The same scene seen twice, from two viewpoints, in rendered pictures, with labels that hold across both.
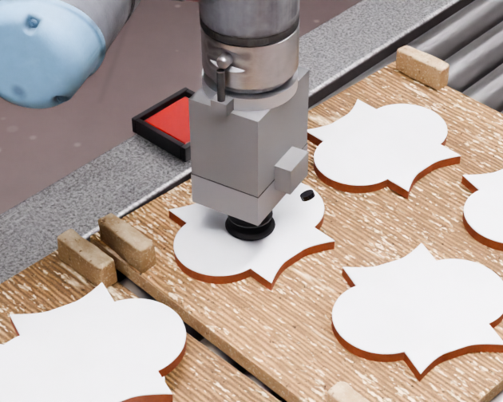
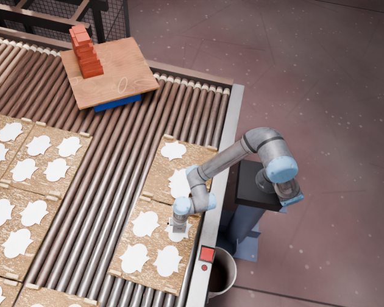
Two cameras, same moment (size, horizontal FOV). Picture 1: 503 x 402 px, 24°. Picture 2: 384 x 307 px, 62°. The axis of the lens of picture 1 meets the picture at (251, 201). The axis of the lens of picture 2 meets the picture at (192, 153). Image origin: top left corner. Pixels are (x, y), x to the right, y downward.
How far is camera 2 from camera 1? 156 cm
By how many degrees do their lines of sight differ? 78
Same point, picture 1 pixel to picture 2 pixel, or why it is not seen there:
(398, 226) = (156, 242)
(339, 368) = (152, 208)
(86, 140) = not seen: outside the picture
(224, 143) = not seen: hidden behind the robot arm
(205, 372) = (169, 199)
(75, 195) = (212, 228)
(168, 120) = (209, 251)
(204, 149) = not seen: hidden behind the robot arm
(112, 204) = (205, 228)
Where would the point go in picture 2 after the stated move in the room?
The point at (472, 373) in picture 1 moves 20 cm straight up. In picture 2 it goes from (134, 216) to (131, 200)
